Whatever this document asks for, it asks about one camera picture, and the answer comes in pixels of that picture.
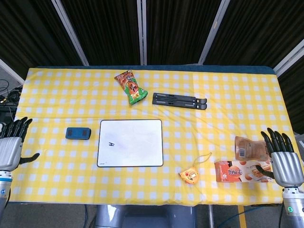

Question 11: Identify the brown snack pouch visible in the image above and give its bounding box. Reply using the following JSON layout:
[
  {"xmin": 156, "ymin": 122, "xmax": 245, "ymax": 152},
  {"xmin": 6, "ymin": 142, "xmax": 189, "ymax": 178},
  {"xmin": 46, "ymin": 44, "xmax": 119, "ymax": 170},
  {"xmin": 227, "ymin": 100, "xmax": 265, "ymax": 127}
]
[{"xmin": 234, "ymin": 135, "xmax": 272, "ymax": 161}]

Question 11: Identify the orange green snack bag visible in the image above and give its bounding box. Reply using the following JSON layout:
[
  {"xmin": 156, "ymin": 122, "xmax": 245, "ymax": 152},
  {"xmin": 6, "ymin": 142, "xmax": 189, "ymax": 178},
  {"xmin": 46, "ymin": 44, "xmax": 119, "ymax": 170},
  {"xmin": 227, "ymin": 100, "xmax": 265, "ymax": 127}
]
[{"xmin": 114, "ymin": 68, "xmax": 147, "ymax": 106}]

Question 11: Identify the blue whiteboard eraser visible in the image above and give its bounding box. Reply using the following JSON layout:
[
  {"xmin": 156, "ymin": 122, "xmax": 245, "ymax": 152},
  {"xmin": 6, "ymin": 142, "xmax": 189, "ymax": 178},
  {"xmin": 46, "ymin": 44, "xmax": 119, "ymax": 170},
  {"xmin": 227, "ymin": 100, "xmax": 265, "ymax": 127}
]
[{"xmin": 65, "ymin": 127, "xmax": 92, "ymax": 141}]

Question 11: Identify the black cables bundle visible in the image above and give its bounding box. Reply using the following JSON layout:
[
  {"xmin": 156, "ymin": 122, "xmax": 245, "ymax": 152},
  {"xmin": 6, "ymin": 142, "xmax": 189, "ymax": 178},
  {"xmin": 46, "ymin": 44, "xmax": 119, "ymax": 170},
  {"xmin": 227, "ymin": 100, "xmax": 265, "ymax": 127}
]
[{"xmin": 0, "ymin": 79, "xmax": 22, "ymax": 105}]

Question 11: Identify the black folding laptop stand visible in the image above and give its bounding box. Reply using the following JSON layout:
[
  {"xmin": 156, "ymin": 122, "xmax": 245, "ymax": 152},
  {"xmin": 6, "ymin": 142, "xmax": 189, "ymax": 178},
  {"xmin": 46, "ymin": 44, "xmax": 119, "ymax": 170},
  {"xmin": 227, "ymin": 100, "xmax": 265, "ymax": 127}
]
[{"xmin": 152, "ymin": 92, "xmax": 208, "ymax": 111}]

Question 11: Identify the white whiteboard with black frame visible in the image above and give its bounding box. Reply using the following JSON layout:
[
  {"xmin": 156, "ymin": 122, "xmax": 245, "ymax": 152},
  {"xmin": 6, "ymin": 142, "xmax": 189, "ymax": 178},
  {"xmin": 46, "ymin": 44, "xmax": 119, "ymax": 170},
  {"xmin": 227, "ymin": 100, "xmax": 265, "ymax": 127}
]
[{"xmin": 96, "ymin": 119, "xmax": 164, "ymax": 168}]

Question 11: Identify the orange tape measure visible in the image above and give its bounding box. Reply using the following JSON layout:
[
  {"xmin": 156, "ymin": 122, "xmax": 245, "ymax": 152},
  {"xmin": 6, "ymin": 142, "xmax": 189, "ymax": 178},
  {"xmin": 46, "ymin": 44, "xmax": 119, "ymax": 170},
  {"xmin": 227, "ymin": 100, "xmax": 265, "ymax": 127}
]
[{"xmin": 178, "ymin": 152, "xmax": 212, "ymax": 184}]

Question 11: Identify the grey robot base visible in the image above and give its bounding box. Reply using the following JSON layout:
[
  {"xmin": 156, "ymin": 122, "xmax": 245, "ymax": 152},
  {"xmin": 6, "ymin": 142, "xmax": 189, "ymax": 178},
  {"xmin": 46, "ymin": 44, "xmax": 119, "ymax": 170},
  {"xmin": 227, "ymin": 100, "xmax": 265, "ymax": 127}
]
[{"xmin": 95, "ymin": 203, "xmax": 198, "ymax": 228}]

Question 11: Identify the yellow white checkered tablecloth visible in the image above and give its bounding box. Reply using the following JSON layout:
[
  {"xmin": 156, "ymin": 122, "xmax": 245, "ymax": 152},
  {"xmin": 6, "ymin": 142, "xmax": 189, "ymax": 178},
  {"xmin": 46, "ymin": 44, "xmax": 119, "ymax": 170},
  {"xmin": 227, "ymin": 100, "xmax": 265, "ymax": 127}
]
[{"xmin": 9, "ymin": 66, "xmax": 300, "ymax": 206}]

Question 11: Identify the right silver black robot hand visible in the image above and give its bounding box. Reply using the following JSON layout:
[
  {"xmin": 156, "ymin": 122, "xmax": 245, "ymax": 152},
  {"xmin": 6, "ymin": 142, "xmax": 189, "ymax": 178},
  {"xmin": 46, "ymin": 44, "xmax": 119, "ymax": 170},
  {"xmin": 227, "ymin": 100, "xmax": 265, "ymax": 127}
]
[{"xmin": 256, "ymin": 127, "xmax": 304, "ymax": 188}]

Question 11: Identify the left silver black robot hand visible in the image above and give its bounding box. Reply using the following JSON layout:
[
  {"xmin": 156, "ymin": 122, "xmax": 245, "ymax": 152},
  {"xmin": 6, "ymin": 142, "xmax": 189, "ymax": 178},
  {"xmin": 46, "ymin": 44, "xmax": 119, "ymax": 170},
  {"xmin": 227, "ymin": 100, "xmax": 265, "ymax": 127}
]
[{"xmin": 0, "ymin": 116, "xmax": 40, "ymax": 171}]

